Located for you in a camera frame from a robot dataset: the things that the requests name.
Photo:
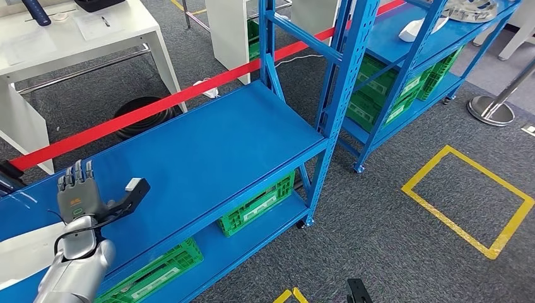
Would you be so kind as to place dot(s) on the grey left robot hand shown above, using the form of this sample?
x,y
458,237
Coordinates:
x,y
79,205

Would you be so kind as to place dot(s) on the white plastic shell part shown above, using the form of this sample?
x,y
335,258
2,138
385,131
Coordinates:
x,y
21,255
407,32

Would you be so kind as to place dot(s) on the wide blue metal shelf rack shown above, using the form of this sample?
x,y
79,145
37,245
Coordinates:
x,y
167,146

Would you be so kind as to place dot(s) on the blue shelf rack with crates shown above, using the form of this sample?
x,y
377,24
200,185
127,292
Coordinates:
x,y
384,37

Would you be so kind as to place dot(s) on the silver metal part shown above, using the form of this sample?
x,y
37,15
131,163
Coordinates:
x,y
472,12

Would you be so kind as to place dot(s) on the red barrier belt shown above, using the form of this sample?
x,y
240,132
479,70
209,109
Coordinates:
x,y
125,120

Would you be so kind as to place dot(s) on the black round ribbed seat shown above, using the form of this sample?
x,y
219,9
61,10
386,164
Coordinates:
x,y
142,127

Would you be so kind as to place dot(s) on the white paper sheet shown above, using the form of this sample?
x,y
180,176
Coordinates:
x,y
90,27
29,46

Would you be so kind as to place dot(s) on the white power strip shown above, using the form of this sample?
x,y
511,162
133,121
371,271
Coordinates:
x,y
207,90

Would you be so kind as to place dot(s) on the black pen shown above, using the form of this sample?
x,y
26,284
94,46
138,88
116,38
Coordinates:
x,y
106,21

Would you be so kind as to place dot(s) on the small white round object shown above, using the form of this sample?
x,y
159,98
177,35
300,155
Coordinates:
x,y
60,16

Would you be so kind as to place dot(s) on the white desk with papers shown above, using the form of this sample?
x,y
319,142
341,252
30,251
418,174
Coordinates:
x,y
142,25

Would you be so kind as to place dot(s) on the black desktop device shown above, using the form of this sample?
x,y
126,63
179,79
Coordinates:
x,y
98,5

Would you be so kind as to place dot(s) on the metal floor socket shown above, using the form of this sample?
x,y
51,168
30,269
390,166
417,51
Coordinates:
x,y
528,130

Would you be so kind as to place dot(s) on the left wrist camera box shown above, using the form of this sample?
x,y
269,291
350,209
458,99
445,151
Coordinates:
x,y
133,196

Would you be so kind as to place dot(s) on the black barrier belt post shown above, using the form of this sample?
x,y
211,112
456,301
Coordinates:
x,y
8,175

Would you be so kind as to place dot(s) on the dark right wrist camera bracket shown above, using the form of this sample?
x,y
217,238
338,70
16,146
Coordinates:
x,y
358,292

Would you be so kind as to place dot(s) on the chrome stanchion post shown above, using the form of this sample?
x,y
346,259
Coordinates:
x,y
491,111

